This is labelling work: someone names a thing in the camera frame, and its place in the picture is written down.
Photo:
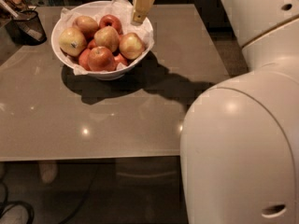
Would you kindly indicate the red apple at back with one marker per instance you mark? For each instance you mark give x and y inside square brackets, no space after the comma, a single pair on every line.
[110,23]

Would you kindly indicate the small red apple in middle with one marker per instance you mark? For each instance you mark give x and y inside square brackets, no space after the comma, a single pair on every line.
[91,44]

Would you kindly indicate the white shoe with black strap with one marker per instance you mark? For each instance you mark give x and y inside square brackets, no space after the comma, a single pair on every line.
[16,213]

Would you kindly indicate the white paper bowl liner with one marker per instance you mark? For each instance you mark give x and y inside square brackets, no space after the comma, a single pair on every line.
[121,10]

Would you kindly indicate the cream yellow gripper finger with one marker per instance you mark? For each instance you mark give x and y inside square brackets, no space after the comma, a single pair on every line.
[141,9]

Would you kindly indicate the yellow-red apple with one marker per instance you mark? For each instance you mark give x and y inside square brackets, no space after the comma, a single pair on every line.
[131,46]
[87,25]
[107,37]

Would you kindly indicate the white ceramic bowl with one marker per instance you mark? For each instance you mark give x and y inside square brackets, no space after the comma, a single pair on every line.
[106,74]

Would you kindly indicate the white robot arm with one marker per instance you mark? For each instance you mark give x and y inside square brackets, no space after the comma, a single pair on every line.
[239,146]

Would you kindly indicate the red apple front right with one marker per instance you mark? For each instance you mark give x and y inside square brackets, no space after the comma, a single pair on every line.
[120,59]

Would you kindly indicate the yellow-green apple with sticker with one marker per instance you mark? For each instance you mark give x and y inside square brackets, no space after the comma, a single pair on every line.
[72,41]

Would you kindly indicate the red apple front left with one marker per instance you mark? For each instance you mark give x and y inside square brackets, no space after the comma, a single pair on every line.
[83,59]

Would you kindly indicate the red apple at front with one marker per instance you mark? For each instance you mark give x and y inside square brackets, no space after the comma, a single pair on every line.
[101,59]

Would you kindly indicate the black mesh pen cup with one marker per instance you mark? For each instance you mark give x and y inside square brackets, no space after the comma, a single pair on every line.
[26,29]

